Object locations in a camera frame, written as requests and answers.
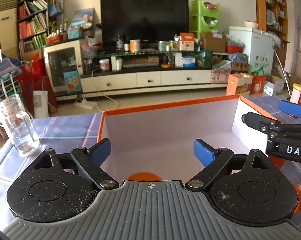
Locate orange fruit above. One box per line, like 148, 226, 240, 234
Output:
127, 172, 162, 181

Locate red canister yellow lid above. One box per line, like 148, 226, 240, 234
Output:
289, 83, 301, 105

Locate blue plaid tablecloth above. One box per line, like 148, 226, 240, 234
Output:
0, 95, 301, 230

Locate white power strip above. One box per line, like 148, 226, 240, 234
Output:
74, 99, 97, 110

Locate orange cardboard box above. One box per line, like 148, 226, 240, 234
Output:
97, 95, 268, 182

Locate clear glass mug jar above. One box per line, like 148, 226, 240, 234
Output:
0, 94, 39, 157

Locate white chest freezer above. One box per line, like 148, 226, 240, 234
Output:
229, 27, 275, 75

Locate brown cardboard box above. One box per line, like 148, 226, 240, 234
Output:
200, 32, 226, 53

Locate red paper bag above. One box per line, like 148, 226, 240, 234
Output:
17, 59, 57, 114

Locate white glass door cabinet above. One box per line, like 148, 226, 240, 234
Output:
43, 38, 83, 95

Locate white TV cabinet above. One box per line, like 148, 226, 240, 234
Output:
79, 49, 226, 97

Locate wooden shelf unit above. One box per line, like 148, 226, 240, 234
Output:
256, 0, 289, 66

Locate shopping trolley with clothes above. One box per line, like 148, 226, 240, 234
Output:
0, 42, 22, 102

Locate green stacking bins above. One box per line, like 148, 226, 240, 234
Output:
189, 0, 219, 39

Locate black flat screen television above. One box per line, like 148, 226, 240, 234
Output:
100, 0, 189, 52

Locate white floor air conditioner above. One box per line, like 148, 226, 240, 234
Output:
0, 0, 18, 60

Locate dark bookshelf with books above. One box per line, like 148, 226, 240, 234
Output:
17, 0, 51, 60

